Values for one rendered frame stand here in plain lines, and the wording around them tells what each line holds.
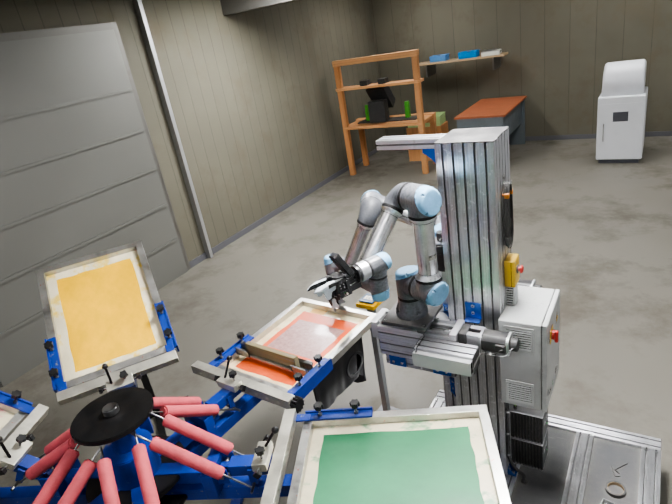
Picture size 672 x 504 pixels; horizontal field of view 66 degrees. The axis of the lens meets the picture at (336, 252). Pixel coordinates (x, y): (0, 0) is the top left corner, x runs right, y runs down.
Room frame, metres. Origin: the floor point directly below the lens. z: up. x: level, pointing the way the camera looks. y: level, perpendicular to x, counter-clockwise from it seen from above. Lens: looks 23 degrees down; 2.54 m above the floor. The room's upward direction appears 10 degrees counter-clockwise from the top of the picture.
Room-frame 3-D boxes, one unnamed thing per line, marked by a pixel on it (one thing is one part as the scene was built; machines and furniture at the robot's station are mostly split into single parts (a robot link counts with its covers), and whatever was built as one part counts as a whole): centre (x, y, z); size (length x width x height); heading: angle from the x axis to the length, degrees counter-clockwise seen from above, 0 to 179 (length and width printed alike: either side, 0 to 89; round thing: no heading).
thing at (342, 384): (2.40, 0.12, 0.77); 0.46 x 0.09 x 0.36; 141
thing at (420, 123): (9.42, -1.48, 1.00); 1.54 x 1.37 x 2.01; 56
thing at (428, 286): (1.98, -0.38, 1.63); 0.15 x 0.12 x 0.55; 32
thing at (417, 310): (2.10, -0.30, 1.31); 0.15 x 0.15 x 0.10
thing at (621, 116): (7.59, -4.57, 0.71); 0.71 x 0.61 x 1.42; 146
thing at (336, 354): (2.47, 0.30, 0.97); 0.79 x 0.58 x 0.04; 141
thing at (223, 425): (2.13, 0.57, 0.89); 1.24 x 0.06 x 0.06; 141
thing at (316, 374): (2.11, 0.23, 0.97); 0.30 x 0.05 x 0.07; 141
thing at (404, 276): (2.09, -0.31, 1.42); 0.13 x 0.12 x 0.14; 32
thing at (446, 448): (1.51, 0.07, 1.05); 1.08 x 0.61 x 0.23; 81
